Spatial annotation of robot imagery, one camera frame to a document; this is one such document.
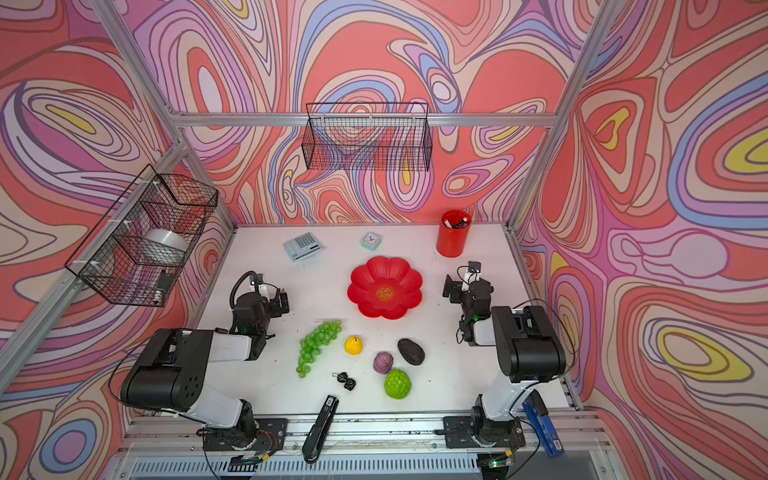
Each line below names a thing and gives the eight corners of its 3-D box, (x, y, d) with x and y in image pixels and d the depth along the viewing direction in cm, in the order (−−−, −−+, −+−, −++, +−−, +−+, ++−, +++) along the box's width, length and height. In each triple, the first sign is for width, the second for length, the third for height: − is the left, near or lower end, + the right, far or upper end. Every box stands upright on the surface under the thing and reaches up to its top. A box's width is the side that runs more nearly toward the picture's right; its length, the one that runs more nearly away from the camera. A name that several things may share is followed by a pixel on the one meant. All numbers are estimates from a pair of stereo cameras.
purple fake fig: (371, 368, 85) (370, 364, 82) (379, 352, 88) (379, 347, 85) (386, 376, 83) (386, 372, 80) (394, 360, 86) (394, 355, 83)
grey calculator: (294, 263, 110) (292, 258, 107) (284, 247, 115) (282, 242, 113) (322, 250, 114) (320, 245, 112) (311, 235, 119) (310, 230, 117)
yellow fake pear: (345, 355, 88) (343, 349, 84) (346, 342, 90) (345, 336, 87) (362, 355, 88) (361, 349, 84) (362, 342, 90) (361, 336, 87)
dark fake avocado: (415, 369, 85) (416, 364, 82) (395, 348, 89) (396, 343, 86) (425, 359, 87) (426, 354, 84) (405, 339, 91) (406, 334, 87)
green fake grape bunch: (287, 366, 86) (282, 359, 82) (329, 320, 96) (326, 312, 91) (303, 379, 84) (298, 372, 80) (343, 330, 93) (341, 322, 89)
